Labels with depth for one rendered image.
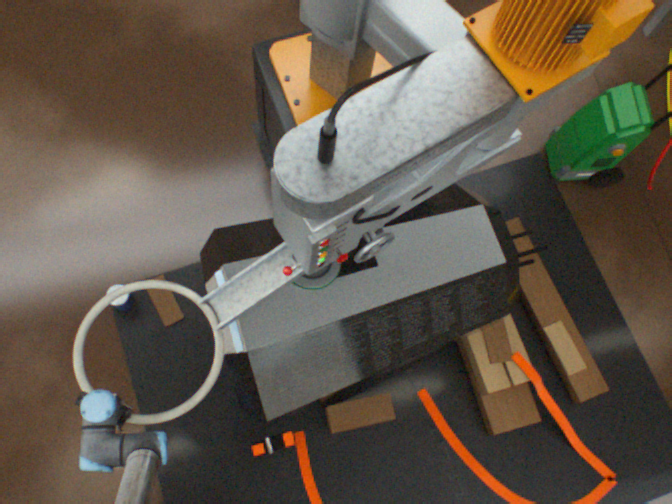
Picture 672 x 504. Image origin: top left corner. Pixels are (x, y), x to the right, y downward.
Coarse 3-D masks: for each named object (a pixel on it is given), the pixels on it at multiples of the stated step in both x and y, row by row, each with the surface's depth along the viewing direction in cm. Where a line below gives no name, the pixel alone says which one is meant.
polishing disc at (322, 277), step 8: (288, 248) 237; (328, 264) 236; (336, 264) 236; (320, 272) 235; (328, 272) 235; (336, 272) 235; (296, 280) 233; (304, 280) 234; (312, 280) 234; (320, 280) 234; (328, 280) 234
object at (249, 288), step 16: (272, 256) 221; (288, 256) 222; (240, 272) 220; (256, 272) 223; (272, 272) 222; (304, 272) 220; (224, 288) 222; (240, 288) 223; (256, 288) 222; (272, 288) 217; (224, 304) 223; (240, 304) 222; (256, 304) 219; (224, 320) 220
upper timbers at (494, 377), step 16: (512, 320) 302; (480, 336) 299; (512, 336) 300; (480, 352) 296; (512, 352) 297; (480, 368) 294; (496, 368) 294; (512, 368) 295; (480, 384) 298; (496, 384) 292; (512, 384) 295
